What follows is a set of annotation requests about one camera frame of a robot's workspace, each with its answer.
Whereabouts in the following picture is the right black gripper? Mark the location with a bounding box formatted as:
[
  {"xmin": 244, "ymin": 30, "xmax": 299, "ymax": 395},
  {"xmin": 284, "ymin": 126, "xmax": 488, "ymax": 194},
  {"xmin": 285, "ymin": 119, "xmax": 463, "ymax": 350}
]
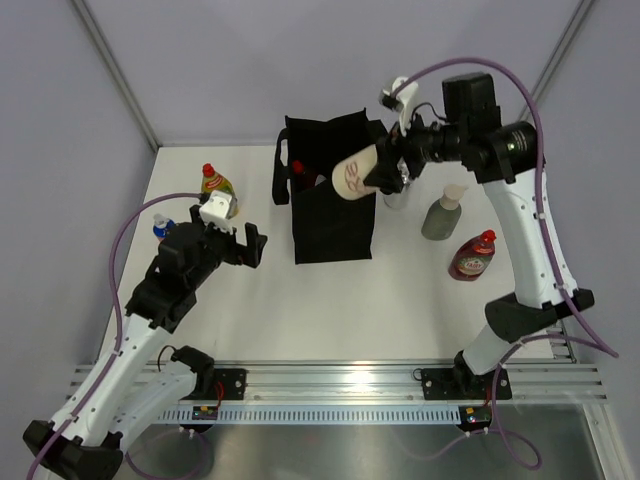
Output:
[{"xmin": 366, "ymin": 101, "xmax": 469, "ymax": 194}]

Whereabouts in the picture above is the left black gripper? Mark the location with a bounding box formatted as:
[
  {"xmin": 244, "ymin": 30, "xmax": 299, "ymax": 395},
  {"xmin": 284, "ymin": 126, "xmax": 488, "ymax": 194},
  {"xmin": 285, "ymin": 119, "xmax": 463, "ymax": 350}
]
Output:
[{"xmin": 187, "ymin": 205, "xmax": 266, "ymax": 289}]

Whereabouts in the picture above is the cream lotion bottle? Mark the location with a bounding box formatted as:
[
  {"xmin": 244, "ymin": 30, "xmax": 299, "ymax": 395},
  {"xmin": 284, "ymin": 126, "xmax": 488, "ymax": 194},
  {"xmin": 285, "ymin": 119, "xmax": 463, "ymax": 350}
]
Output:
[{"xmin": 331, "ymin": 144, "xmax": 379, "ymax": 201}]

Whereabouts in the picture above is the yellow dish soap bottle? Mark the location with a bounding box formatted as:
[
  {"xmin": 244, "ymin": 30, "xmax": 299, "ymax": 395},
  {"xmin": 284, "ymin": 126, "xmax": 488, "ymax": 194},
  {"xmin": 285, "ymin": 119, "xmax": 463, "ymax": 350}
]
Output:
[{"xmin": 201, "ymin": 163, "xmax": 238, "ymax": 217}]

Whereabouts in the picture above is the red bottle white label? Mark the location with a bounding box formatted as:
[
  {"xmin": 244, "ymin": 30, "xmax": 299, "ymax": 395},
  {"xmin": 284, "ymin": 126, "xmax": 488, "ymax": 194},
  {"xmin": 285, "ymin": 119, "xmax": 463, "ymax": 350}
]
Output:
[{"xmin": 292, "ymin": 160, "xmax": 326, "ymax": 192}]

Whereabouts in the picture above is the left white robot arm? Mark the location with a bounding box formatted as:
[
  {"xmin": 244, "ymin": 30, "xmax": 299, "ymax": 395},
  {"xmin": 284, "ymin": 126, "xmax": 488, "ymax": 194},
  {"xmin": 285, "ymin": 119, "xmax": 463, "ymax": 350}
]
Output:
[{"xmin": 23, "ymin": 220, "xmax": 267, "ymax": 479}]

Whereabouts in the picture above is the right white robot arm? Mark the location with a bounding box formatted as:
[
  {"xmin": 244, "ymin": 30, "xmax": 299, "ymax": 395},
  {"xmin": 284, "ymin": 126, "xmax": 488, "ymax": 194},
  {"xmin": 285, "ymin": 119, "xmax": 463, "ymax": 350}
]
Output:
[{"xmin": 364, "ymin": 72, "xmax": 595, "ymax": 400}]

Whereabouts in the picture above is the black canvas tote bag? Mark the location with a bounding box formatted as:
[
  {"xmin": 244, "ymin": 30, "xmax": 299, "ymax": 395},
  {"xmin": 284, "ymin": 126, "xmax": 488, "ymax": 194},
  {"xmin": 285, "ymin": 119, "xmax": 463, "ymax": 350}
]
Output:
[{"xmin": 272, "ymin": 109, "xmax": 387, "ymax": 264}]

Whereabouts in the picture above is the silver metal bottle white cap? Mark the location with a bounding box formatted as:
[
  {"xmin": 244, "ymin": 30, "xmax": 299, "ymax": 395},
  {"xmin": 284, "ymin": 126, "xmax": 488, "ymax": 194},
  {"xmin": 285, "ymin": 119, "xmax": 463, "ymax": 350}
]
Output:
[{"xmin": 383, "ymin": 177, "xmax": 412, "ymax": 210}]

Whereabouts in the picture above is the grey-green pump bottle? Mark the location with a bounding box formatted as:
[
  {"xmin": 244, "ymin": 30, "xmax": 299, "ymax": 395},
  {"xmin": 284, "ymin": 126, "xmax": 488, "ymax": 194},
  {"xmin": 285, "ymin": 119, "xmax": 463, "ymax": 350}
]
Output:
[{"xmin": 421, "ymin": 184, "xmax": 468, "ymax": 241}]

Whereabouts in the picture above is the orange bottle blue cap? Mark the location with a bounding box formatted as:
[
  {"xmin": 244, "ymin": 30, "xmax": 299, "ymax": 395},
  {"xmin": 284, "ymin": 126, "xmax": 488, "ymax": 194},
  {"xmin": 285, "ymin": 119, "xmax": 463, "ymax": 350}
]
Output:
[{"xmin": 153, "ymin": 213, "xmax": 175, "ymax": 242}]

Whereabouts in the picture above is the dark red Fairy bottle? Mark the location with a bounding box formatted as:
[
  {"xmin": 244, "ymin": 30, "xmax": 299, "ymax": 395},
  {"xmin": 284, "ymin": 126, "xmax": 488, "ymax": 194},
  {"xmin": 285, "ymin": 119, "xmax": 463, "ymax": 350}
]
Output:
[{"xmin": 448, "ymin": 230, "xmax": 496, "ymax": 281}]

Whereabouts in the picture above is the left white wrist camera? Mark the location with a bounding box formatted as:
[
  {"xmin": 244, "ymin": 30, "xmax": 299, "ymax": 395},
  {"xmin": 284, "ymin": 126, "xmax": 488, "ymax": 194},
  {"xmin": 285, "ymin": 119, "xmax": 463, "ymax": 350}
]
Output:
[{"xmin": 199, "ymin": 190, "xmax": 237, "ymax": 233}]

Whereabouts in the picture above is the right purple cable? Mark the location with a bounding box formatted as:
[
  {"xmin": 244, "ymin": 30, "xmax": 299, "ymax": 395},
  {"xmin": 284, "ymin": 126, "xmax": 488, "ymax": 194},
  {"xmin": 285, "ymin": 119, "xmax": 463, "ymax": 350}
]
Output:
[{"xmin": 394, "ymin": 58, "xmax": 620, "ymax": 401}]

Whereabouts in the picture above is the purple cable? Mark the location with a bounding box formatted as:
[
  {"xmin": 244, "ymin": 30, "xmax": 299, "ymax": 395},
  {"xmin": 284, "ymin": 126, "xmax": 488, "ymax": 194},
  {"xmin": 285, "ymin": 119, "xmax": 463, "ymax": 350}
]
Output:
[
  {"xmin": 24, "ymin": 193, "xmax": 206, "ymax": 476},
  {"xmin": 394, "ymin": 58, "xmax": 620, "ymax": 401}
]

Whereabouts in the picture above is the white slotted cable duct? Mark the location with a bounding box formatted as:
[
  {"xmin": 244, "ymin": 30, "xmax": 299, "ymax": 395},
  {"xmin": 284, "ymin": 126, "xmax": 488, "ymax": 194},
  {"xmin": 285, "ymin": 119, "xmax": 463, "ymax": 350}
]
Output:
[{"xmin": 155, "ymin": 405, "xmax": 461, "ymax": 425}]

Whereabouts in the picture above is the right aluminium frame post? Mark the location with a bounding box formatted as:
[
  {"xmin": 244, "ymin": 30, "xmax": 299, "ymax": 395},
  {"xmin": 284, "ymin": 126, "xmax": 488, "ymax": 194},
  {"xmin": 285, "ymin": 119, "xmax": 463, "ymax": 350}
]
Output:
[{"xmin": 501, "ymin": 1, "xmax": 597, "ymax": 107}]

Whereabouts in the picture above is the aluminium frame post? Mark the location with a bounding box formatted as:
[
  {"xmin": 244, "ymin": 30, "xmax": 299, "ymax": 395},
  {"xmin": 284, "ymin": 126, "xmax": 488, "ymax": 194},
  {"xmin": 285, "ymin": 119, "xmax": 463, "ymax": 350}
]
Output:
[
  {"xmin": 501, "ymin": 1, "xmax": 597, "ymax": 107},
  {"xmin": 69, "ymin": 0, "xmax": 162, "ymax": 153}
]

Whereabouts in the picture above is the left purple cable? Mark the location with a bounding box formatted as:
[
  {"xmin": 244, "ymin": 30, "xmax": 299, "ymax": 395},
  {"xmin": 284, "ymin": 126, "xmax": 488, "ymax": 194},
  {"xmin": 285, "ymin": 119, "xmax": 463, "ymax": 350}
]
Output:
[{"xmin": 24, "ymin": 193, "xmax": 206, "ymax": 476}]

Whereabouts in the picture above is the left aluminium frame post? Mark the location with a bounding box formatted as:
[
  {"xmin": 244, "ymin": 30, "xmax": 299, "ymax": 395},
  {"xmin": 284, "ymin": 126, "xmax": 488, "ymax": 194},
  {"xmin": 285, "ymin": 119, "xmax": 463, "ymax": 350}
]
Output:
[{"xmin": 69, "ymin": 0, "xmax": 162, "ymax": 153}]

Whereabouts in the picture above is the aluminium mounting rail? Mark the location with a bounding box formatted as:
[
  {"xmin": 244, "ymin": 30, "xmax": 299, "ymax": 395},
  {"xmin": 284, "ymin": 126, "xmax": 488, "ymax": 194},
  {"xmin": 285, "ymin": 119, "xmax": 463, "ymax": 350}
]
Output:
[{"xmin": 69, "ymin": 362, "xmax": 609, "ymax": 404}]

